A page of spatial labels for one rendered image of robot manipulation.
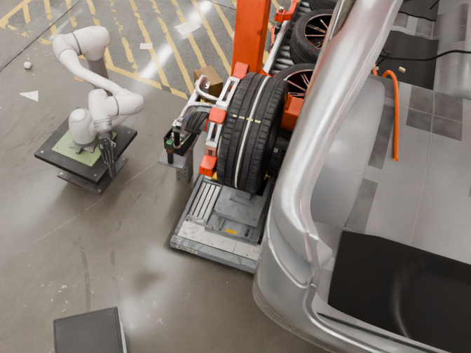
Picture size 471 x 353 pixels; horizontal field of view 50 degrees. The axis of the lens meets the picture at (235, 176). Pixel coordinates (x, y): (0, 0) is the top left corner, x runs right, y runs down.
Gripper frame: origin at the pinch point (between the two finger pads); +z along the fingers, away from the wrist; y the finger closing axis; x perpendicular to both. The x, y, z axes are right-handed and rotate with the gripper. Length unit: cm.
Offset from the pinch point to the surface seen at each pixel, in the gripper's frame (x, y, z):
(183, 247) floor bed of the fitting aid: 64, -25, 61
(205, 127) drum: 55, 20, -13
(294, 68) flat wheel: 169, 17, -45
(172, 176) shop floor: 96, -57, 17
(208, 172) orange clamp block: 37.5, 31.2, 10.9
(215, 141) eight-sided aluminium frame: 40, 38, -5
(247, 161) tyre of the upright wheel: 44, 53, 8
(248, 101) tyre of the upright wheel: 48, 57, -22
